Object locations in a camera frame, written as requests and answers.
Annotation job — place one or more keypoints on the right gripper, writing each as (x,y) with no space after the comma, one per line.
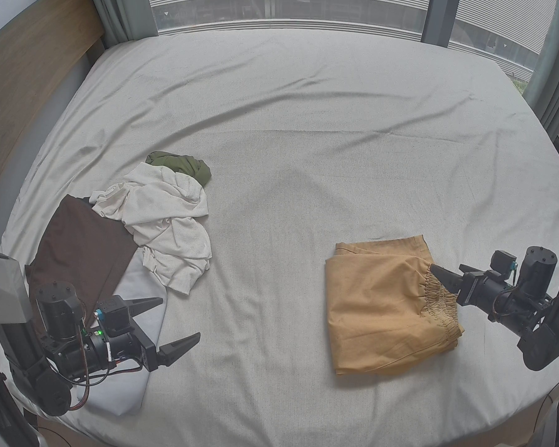
(482,291)

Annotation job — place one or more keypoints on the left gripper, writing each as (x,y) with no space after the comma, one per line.
(146,342)

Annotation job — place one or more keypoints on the tan shorts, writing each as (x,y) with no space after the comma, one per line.
(377,305)

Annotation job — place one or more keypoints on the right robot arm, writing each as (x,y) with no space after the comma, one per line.
(545,333)

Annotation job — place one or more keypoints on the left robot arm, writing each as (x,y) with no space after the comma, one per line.
(4,287)

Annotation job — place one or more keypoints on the bed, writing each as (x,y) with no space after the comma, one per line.
(330,133)

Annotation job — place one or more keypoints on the pale blue garment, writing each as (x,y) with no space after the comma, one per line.
(139,287)

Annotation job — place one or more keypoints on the white garment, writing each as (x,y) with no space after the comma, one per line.
(167,221)

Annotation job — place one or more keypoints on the brown garment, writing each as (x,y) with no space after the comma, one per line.
(84,249)

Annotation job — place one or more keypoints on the green garment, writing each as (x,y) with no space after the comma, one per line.
(181,163)

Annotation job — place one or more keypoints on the blue-green curtain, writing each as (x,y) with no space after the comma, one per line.
(556,63)
(121,3)

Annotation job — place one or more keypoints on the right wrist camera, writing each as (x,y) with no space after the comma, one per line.
(503,261)

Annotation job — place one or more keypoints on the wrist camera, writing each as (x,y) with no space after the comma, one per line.
(114,317)
(503,261)

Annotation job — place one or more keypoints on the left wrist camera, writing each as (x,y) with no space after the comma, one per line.
(114,317)

